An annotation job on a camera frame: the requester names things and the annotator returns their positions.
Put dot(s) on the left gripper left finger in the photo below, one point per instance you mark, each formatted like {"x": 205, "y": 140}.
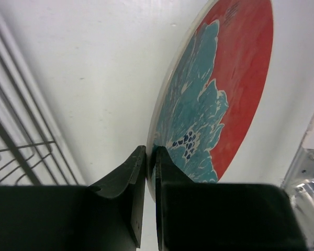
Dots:
{"x": 106, "y": 215}

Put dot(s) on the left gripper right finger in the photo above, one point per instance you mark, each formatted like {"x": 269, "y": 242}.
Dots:
{"x": 203, "y": 216}

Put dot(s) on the red and teal floral plate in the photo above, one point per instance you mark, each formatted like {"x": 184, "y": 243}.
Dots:
{"x": 212, "y": 89}

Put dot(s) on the wire dish rack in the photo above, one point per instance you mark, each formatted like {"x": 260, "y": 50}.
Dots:
{"x": 18, "y": 157}

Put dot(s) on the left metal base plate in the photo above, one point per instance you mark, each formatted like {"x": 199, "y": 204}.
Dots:
{"x": 299, "y": 185}

